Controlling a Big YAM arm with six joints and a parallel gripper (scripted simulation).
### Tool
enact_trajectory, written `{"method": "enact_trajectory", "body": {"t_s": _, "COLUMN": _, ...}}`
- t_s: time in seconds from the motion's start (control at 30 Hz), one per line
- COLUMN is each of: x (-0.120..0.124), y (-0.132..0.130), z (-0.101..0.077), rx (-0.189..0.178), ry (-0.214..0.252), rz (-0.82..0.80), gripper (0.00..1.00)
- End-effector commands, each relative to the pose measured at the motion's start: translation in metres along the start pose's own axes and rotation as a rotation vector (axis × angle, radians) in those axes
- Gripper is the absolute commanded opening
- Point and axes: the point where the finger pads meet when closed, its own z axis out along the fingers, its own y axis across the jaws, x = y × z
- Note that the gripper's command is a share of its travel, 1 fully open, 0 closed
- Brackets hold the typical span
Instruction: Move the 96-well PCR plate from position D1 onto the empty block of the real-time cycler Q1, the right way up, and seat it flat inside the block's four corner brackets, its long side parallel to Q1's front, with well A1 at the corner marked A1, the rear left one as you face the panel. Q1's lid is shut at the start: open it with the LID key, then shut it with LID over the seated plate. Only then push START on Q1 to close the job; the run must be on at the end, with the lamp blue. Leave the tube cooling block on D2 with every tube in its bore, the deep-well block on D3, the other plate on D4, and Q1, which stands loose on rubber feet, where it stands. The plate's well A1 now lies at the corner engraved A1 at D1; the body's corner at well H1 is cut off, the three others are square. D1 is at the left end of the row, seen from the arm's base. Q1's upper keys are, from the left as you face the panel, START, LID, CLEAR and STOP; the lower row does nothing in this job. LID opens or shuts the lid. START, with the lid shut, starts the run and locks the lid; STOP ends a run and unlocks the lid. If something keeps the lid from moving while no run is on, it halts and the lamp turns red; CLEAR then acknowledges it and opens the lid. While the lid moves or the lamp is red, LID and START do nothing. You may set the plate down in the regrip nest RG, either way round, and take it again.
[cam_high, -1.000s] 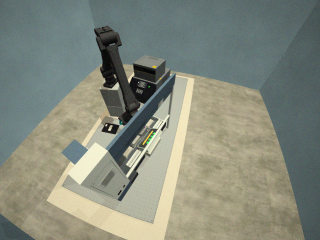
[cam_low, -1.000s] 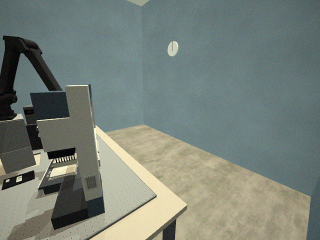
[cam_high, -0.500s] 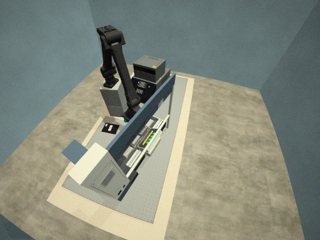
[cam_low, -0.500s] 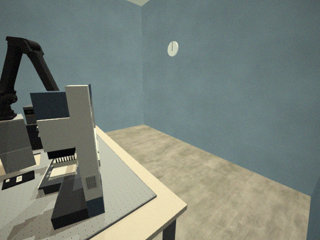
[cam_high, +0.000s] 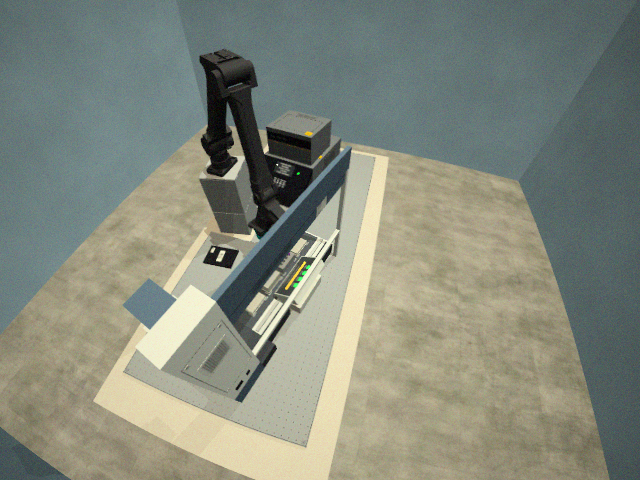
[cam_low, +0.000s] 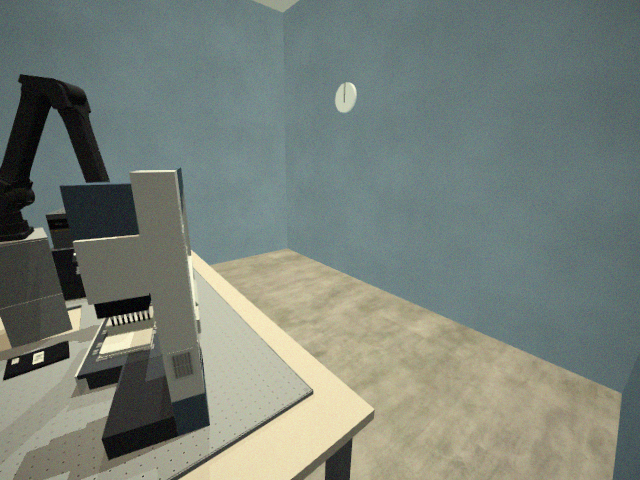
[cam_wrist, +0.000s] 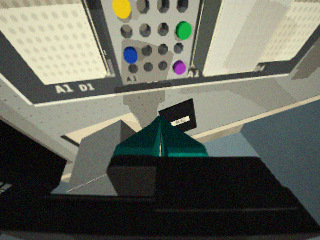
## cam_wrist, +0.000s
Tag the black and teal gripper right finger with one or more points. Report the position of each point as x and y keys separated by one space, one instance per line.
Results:
x=176 y=143

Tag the green cylinder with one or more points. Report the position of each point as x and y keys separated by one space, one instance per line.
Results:
x=183 y=30

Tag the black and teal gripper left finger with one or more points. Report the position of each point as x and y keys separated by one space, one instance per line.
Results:
x=144 y=142

